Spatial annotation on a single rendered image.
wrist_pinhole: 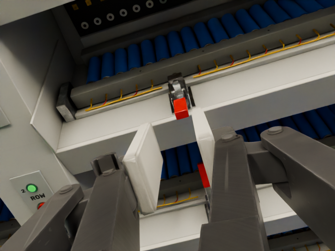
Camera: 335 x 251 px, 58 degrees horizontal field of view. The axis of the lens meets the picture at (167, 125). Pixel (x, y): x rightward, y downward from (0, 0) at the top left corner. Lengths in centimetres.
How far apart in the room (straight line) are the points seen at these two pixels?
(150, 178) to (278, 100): 23
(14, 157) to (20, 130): 4
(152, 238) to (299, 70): 30
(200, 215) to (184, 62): 22
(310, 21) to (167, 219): 33
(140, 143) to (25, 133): 23
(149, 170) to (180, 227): 32
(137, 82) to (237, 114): 13
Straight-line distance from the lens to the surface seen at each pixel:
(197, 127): 15
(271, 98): 35
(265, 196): 47
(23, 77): 37
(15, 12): 34
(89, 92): 40
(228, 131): 16
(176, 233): 46
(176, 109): 28
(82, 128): 39
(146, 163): 15
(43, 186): 41
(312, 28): 42
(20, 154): 39
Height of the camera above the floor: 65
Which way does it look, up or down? 27 degrees down
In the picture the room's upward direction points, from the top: 19 degrees counter-clockwise
